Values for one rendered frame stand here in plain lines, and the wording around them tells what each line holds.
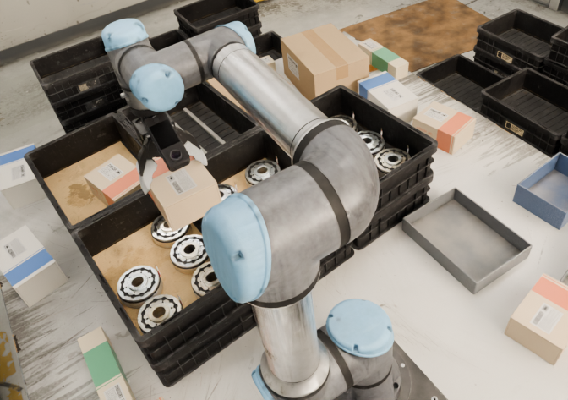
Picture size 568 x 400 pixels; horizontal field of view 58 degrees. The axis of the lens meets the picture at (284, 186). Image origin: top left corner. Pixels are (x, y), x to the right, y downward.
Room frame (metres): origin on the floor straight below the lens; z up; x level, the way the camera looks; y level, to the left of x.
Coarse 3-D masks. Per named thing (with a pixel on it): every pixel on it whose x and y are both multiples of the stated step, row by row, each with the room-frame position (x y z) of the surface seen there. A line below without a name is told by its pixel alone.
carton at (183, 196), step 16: (160, 160) 0.87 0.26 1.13; (192, 160) 0.86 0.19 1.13; (160, 176) 0.82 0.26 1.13; (176, 176) 0.81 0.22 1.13; (192, 176) 0.81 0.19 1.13; (208, 176) 0.80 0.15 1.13; (160, 192) 0.77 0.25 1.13; (176, 192) 0.76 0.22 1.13; (192, 192) 0.76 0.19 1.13; (208, 192) 0.77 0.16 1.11; (160, 208) 0.77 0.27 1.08; (176, 208) 0.74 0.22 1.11; (192, 208) 0.75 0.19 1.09; (208, 208) 0.76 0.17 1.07; (176, 224) 0.73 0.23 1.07
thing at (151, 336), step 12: (120, 204) 0.96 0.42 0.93; (84, 228) 0.89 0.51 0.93; (84, 252) 0.81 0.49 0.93; (96, 276) 0.74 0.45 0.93; (108, 288) 0.70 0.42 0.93; (216, 288) 0.65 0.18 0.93; (204, 300) 0.63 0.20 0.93; (120, 312) 0.63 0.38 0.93; (180, 312) 0.61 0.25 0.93; (192, 312) 0.61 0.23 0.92; (132, 324) 0.60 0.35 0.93; (168, 324) 0.58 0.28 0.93; (180, 324) 0.59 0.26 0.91; (132, 336) 0.57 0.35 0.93; (144, 336) 0.56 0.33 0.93; (156, 336) 0.57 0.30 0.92
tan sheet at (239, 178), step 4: (240, 172) 1.12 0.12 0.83; (244, 172) 1.12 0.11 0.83; (232, 176) 1.11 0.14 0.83; (236, 176) 1.11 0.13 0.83; (240, 176) 1.11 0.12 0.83; (244, 176) 1.10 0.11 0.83; (228, 180) 1.10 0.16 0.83; (232, 180) 1.09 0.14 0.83; (236, 180) 1.09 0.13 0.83; (240, 180) 1.09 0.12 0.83; (244, 180) 1.09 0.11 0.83; (232, 184) 1.08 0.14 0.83; (240, 184) 1.07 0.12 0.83; (244, 184) 1.07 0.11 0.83; (240, 188) 1.06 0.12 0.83; (244, 188) 1.05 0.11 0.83
